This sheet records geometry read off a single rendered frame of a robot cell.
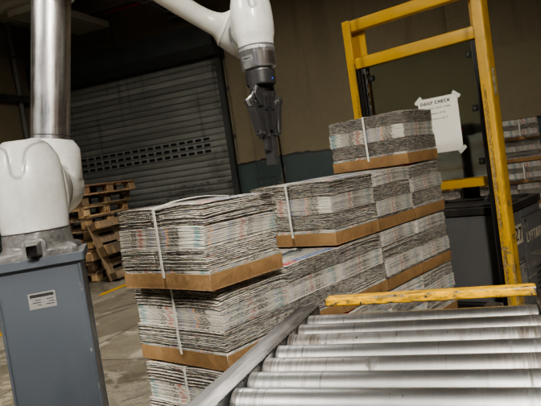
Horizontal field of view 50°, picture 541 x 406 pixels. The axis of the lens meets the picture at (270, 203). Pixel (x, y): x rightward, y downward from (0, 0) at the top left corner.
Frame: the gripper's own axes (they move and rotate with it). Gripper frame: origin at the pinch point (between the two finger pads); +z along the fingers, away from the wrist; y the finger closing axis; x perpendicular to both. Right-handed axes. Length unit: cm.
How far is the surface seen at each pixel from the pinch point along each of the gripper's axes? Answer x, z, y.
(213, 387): 28, 37, 56
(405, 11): -36, -64, -162
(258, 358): 26, 37, 43
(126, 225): -47, 15, 14
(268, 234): -14.3, 22.7, -10.5
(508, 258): 0, 61, -160
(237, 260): -14.3, 27.3, 3.7
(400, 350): 47, 37, 31
